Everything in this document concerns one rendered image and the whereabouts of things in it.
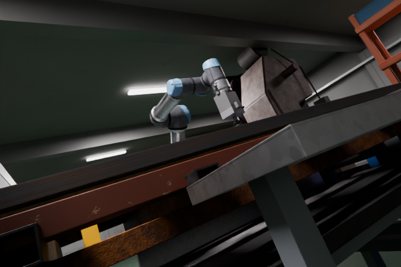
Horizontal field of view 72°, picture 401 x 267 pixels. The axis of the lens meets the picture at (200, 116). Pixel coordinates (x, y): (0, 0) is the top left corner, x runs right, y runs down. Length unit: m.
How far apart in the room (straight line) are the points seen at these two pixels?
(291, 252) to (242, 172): 0.12
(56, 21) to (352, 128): 3.04
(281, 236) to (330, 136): 0.15
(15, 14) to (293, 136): 3.04
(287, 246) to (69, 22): 3.04
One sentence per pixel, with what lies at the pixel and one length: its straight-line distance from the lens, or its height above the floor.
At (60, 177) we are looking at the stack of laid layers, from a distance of 0.50.
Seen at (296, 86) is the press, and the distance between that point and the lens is 5.10.
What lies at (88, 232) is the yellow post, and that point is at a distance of 1.05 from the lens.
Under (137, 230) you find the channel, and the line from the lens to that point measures 0.64.
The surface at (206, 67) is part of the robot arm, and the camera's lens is 1.19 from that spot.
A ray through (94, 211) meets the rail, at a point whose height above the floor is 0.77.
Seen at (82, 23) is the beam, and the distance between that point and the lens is 3.25.
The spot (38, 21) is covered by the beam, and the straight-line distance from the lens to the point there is 3.15.
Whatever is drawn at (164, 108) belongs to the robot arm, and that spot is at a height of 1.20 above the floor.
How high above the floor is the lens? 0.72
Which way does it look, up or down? 17 degrees up
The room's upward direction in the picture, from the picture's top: 22 degrees counter-clockwise
